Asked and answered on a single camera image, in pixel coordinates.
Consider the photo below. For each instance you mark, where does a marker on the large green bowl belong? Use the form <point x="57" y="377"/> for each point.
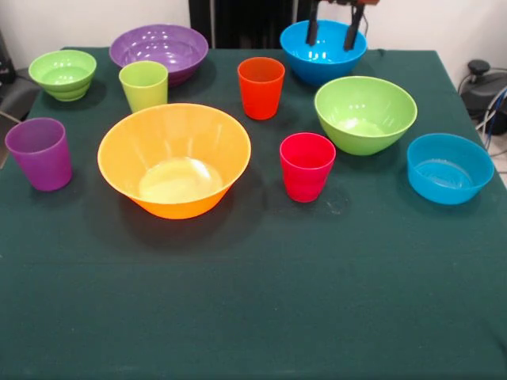
<point x="364" y="118"/>

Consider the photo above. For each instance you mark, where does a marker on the shallow blue bowl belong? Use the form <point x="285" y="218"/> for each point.
<point x="449" y="174"/>

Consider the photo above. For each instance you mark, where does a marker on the deep blue bowl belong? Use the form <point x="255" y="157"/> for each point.
<point x="317" y="67"/>

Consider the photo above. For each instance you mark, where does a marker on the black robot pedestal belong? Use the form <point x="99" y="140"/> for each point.
<point x="245" y="23"/>

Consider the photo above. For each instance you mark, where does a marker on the pink cup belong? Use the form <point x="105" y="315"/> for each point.
<point x="307" y="174"/>

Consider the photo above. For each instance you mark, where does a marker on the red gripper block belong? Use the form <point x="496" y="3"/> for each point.
<point x="356" y="2"/>

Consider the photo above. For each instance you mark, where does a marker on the orange-red cup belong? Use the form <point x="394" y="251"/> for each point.
<point x="261" y="95"/>

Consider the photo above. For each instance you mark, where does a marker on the purple cup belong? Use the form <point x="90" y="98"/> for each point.
<point x="41" y="158"/>

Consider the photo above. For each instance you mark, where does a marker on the purple bowl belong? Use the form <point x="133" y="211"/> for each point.
<point x="158" y="43"/>

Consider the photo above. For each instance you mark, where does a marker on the green cup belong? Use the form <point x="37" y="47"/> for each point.
<point x="142" y="91"/>

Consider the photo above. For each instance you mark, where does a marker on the small ribbed green bowl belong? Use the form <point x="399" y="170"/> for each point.
<point x="63" y="83"/>

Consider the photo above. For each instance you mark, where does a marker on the dark green tablecloth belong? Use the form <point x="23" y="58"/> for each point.
<point x="253" y="297"/>

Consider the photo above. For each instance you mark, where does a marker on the large orange bowl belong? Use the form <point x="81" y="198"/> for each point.
<point x="174" y="158"/>

